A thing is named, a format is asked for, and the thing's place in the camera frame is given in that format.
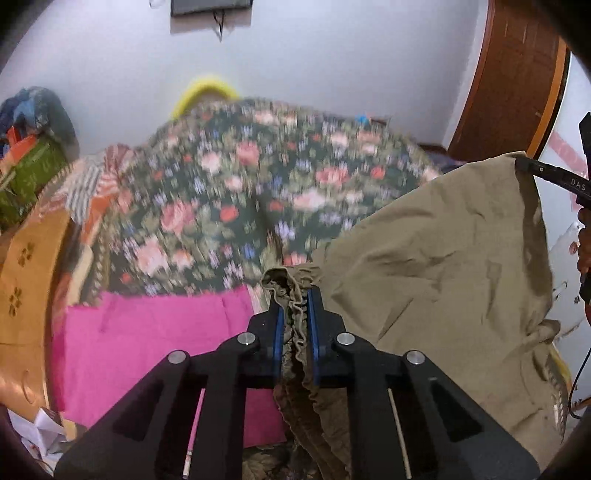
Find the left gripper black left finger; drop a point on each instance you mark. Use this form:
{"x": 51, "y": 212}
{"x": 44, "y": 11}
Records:
{"x": 184, "y": 418}

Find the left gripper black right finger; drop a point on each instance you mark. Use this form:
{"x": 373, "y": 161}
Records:
{"x": 407, "y": 418}

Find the olive green pants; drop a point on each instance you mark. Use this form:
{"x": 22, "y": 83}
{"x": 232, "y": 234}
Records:
{"x": 457, "y": 269}

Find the right hand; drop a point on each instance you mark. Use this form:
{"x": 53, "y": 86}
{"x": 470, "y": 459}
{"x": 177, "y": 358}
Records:
{"x": 584, "y": 250}

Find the pink folded cloth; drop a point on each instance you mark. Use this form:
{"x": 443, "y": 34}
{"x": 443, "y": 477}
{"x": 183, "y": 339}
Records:
{"x": 99, "y": 353}

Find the brown wooden door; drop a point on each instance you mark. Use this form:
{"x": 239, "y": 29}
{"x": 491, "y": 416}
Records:
{"x": 517, "y": 87}

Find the floral bedspread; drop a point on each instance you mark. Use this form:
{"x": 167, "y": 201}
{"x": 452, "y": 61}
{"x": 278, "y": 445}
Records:
{"x": 215, "y": 198}

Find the striped patchwork blanket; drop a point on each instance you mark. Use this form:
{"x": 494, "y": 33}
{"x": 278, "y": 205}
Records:
{"x": 77, "y": 185}

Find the green floral storage bag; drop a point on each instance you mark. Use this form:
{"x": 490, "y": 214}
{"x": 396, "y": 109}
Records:
{"x": 21, "y": 186}

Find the pile of blue clothes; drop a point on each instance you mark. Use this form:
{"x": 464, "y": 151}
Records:
{"x": 38, "y": 111}

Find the small wall monitor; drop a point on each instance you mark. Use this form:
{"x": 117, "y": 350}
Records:
{"x": 180, "y": 8}

